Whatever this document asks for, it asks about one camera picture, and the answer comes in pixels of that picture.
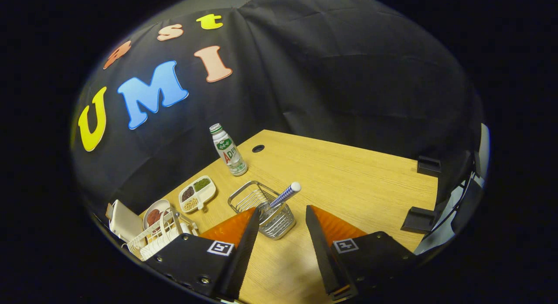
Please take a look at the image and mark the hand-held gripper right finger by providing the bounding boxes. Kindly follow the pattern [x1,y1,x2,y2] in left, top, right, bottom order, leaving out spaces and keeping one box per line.
[305,205,419,301]

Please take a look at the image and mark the white divided tray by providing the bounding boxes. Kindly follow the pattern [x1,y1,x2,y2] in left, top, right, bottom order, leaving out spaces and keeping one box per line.
[178,175,217,213]

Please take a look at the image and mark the metal wire basket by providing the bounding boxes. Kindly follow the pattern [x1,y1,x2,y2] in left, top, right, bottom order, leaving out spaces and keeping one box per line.
[227,180,296,240]

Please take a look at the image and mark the white wire dish rack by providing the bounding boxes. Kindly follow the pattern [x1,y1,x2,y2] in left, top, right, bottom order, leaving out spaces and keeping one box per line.
[126,208,199,262]

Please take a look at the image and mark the white drink bottle green label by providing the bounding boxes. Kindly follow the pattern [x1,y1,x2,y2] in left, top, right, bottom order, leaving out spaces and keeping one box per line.
[209,123,248,177]

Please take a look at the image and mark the black table clamp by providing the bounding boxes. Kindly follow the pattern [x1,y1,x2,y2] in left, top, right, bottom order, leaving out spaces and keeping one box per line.
[401,207,436,233]
[417,156,442,177]

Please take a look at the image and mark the white toaster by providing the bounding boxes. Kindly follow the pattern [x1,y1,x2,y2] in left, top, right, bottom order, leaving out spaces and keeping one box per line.
[109,199,145,243]

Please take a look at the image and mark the white drip tray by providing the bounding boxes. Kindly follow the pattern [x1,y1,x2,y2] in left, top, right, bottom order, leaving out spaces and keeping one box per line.
[142,223,192,259]

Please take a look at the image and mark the black backdrop cloth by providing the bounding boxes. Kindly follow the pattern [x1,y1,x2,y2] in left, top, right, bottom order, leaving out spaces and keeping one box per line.
[70,0,484,217]

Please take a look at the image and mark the blue checked handle spoon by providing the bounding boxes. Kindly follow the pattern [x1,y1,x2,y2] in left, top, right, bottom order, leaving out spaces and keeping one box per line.
[268,182,302,210]

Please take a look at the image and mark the beige round plate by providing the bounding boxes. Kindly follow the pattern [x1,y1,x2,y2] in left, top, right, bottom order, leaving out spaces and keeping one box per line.
[143,199,172,230]

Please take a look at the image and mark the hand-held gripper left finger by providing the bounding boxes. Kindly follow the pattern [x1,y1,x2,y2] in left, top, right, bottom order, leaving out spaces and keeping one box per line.
[145,207,261,301]

